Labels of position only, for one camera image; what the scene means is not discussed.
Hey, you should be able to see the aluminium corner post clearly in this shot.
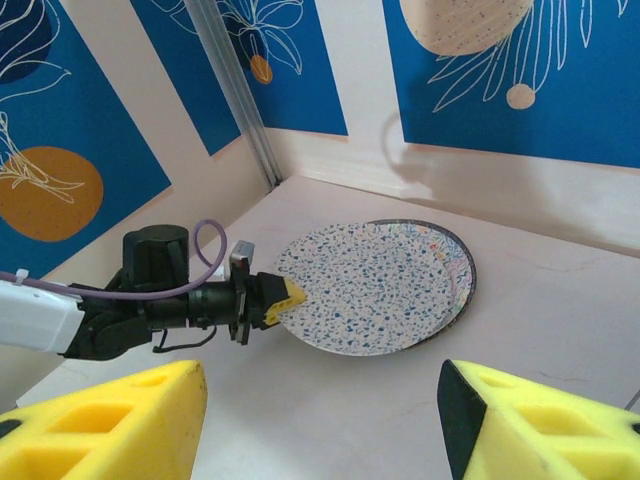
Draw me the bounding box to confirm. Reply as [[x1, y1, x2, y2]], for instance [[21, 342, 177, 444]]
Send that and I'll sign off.
[[182, 0, 282, 190]]

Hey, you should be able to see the thin black left wrist cable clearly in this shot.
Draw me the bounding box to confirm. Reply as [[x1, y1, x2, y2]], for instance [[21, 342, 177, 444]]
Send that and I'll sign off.
[[152, 323, 217, 354]]

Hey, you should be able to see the blue speckled white plate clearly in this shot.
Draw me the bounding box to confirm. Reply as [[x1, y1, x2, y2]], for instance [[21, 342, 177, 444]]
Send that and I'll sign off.
[[273, 222, 454, 357]]

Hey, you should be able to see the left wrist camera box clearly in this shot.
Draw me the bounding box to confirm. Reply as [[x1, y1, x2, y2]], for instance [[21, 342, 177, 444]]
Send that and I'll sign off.
[[228, 240, 256, 274]]

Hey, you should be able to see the multicolour speckled plate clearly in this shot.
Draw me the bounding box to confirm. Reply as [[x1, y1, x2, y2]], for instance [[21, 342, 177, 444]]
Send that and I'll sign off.
[[369, 222, 474, 336]]

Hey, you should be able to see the dark rimmed speckled plate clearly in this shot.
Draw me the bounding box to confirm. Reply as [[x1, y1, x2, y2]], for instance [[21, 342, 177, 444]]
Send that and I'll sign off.
[[367, 218, 479, 346]]

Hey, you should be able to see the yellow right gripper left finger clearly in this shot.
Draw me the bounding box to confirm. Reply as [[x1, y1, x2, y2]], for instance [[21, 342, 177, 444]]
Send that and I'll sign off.
[[0, 358, 209, 480]]

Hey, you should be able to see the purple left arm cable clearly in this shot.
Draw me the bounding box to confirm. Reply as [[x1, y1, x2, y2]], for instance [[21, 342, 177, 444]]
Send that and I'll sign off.
[[0, 218, 229, 301]]

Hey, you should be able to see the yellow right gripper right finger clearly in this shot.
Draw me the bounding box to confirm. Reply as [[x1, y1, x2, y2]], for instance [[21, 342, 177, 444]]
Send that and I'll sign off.
[[436, 358, 640, 480]]

